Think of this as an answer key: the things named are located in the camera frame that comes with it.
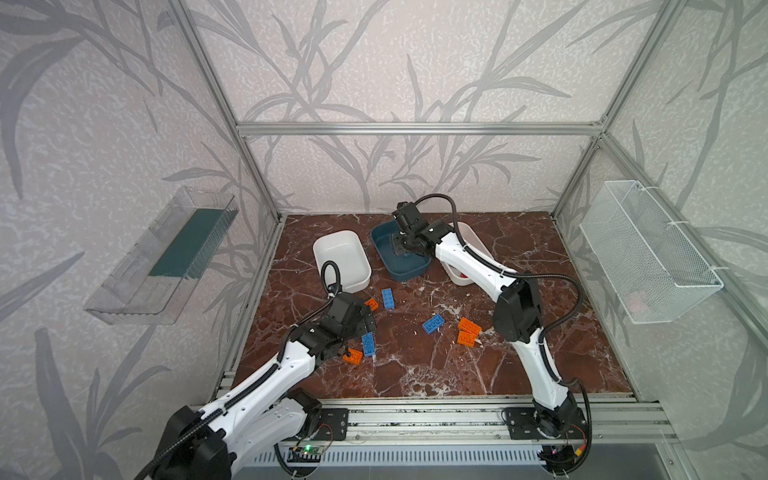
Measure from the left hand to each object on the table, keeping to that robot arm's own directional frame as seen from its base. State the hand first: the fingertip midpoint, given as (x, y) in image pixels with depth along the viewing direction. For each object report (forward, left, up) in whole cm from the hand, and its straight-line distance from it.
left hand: (365, 310), depth 84 cm
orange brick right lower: (-4, -30, -10) cm, 32 cm away
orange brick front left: (-10, +3, -9) cm, 14 cm away
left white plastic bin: (+28, +10, -9) cm, 31 cm away
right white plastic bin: (+30, -36, -6) cm, 47 cm away
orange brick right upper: (-1, -30, -7) cm, 31 cm away
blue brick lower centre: (0, -20, -9) cm, 22 cm away
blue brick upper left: (+8, -6, -9) cm, 13 cm away
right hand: (+24, -10, +6) cm, 26 cm away
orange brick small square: (+6, -1, -8) cm, 10 cm away
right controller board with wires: (-33, -51, -11) cm, 62 cm away
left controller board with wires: (-33, +13, -11) cm, 37 cm away
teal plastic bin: (+18, -10, -5) cm, 21 cm away
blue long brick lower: (-7, -1, -7) cm, 10 cm away
